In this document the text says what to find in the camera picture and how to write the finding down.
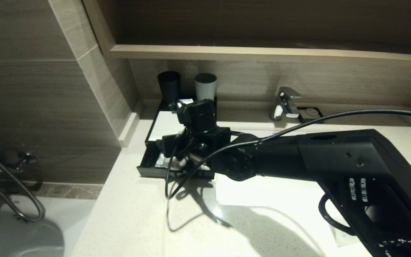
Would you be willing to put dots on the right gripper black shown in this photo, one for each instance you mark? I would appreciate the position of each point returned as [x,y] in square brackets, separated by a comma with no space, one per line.
[200,117]

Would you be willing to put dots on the black box drawer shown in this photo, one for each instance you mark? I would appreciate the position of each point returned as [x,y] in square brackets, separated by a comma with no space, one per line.
[148,173]

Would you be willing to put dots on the shower cap packet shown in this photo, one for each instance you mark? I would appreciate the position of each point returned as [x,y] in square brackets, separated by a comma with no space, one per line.
[341,239]

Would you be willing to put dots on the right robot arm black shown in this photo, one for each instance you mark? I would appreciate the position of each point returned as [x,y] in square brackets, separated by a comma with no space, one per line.
[334,157]

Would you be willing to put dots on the black amenity box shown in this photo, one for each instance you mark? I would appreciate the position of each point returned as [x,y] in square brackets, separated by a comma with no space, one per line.
[166,105]

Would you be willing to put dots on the grey cup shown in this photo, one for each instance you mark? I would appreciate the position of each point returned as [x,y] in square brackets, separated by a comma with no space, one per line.
[205,87]

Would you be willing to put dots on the black cup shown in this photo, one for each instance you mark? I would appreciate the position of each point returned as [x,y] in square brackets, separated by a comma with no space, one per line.
[169,87]

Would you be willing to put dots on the white tube packet green label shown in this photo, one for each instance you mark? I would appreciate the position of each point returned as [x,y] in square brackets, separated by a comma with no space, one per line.
[161,160]

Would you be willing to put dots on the chrome sink faucet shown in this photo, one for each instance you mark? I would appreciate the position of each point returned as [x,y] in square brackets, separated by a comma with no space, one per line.
[285,101]

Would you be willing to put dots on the black soap dish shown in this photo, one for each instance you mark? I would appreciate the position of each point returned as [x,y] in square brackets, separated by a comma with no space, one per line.
[303,116]

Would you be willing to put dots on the round soap bar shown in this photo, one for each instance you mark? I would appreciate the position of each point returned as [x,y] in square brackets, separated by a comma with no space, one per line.
[311,112]

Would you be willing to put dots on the white bathtub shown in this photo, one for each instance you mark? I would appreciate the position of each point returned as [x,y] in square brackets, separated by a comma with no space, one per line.
[73,221]

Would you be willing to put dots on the chrome bathtub mixer tap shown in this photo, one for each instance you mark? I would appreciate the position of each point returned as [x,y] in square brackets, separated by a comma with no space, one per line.
[25,159]

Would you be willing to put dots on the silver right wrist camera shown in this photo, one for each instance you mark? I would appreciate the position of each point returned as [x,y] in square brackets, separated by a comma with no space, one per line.
[171,144]

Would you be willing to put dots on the wooden wall shelf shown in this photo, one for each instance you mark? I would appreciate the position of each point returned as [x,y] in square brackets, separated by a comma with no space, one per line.
[262,53]

